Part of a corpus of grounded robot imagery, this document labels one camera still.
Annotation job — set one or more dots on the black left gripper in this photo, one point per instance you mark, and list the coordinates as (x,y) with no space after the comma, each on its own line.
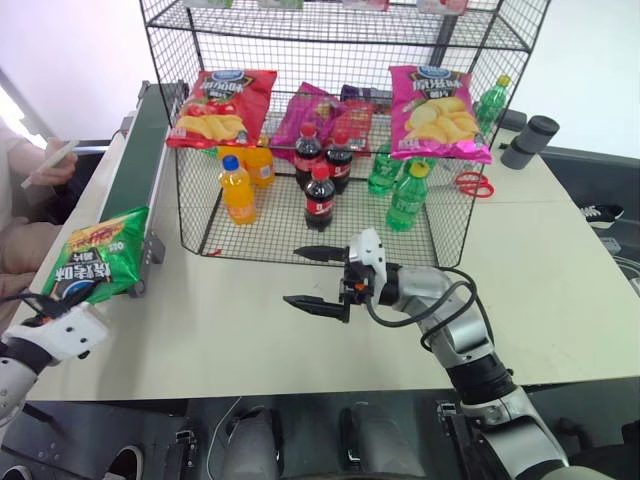
(42,311)

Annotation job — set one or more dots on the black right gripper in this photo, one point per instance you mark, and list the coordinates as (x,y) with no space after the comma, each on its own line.
(356,282)

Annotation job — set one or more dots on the green potato chips bag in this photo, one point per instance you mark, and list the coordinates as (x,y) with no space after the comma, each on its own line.
(100,255)

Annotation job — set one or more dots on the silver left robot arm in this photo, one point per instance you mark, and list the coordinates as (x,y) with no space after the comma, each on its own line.
(12,370)

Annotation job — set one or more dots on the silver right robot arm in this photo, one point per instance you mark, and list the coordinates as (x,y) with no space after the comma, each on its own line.
(465,340)

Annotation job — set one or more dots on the green conveyor belt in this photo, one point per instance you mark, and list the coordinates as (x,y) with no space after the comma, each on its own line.
(140,170)

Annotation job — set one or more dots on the bystander hand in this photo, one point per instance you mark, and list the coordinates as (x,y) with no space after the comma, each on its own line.
(57,167)

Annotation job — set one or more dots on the cola bottle red cap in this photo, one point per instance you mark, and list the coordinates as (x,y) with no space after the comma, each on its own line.
(306,155)
(340,167)
(320,202)

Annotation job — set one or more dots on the bystander light clothing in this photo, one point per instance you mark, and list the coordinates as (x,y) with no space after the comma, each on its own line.
(20,240)

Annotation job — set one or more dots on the orange soda bottle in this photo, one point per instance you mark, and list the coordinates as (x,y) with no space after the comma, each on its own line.
(261,167)
(240,195)

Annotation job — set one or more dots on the green soda bottle yellow cap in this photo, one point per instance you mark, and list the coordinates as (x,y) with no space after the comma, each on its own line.
(407,202)
(489,105)
(382,172)

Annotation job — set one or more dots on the white smartphone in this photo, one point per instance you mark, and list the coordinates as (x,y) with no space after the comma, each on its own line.
(50,161)

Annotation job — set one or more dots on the small red snack bag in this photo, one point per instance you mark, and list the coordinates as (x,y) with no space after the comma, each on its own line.
(356,127)

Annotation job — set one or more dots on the magenta snack bag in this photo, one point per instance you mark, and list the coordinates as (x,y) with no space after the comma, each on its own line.
(305,117)

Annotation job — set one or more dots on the red scissors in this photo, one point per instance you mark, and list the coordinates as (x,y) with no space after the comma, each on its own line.
(475,186)

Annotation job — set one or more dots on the dark purple snack bag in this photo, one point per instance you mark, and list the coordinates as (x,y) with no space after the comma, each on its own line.
(362,92)

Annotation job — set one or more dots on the red potato chips bag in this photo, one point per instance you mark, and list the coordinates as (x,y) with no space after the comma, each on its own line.
(220,107)

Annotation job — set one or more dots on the pink potato chips bag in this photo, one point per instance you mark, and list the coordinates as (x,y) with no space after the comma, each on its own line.
(437,117)

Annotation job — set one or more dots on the grey black cylinder flask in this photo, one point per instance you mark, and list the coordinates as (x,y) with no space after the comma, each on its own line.
(527,142)

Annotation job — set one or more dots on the black white sneaker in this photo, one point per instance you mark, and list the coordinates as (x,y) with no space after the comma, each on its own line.
(602,214)

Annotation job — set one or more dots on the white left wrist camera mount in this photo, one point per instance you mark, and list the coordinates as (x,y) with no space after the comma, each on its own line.
(72,332)

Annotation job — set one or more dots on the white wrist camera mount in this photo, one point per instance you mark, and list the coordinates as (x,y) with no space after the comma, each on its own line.
(367,252)
(72,332)

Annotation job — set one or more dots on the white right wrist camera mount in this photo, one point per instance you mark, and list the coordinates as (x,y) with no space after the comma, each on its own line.
(367,252)

